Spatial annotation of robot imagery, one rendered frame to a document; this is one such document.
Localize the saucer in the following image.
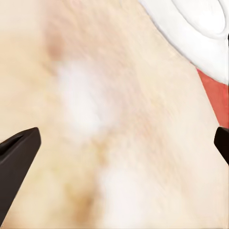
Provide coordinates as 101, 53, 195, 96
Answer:
138, 0, 229, 85

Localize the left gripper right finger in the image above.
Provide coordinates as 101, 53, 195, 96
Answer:
214, 126, 229, 165

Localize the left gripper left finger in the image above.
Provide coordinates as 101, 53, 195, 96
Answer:
0, 127, 42, 227

